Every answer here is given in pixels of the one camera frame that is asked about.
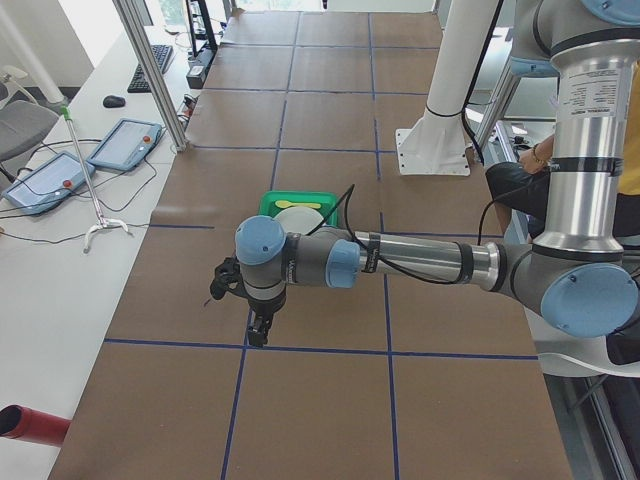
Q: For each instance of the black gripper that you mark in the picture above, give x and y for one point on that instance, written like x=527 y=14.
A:
x=264 y=309

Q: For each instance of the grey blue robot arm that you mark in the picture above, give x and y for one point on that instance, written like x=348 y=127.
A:
x=576 y=274

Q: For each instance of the white round plate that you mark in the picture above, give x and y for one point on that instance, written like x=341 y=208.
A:
x=299 y=219

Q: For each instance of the yellow plastic spoon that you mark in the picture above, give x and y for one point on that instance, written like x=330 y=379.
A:
x=284 y=204

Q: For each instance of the green plastic tray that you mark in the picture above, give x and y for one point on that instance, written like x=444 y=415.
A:
x=272 y=203

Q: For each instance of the far teach pendant tablet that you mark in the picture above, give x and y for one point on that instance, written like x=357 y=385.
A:
x=126 y=145

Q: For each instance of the teach pendant tablet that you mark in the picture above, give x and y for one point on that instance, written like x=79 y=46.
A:
x=47 y=186
x=126 y=145

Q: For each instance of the red cylinder tube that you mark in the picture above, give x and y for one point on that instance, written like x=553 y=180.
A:
x=29 y=425

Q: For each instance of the near teach pendant tablet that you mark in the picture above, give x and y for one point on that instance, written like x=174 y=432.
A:
x=47 y=186

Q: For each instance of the black computer mouse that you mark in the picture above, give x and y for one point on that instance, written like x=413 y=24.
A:
x=113 y=101

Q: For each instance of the seated person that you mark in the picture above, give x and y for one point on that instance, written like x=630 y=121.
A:
x=524 y=185

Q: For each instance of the grey office chair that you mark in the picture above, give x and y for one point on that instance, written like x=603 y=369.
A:
x=24 y=123

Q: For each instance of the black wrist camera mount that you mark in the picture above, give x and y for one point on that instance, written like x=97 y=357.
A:
x=227 y=279

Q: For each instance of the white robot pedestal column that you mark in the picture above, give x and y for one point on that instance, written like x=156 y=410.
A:
x=435 y=145

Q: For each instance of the aluminium frame post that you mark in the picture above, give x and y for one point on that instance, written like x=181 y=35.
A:
x=136 y=33

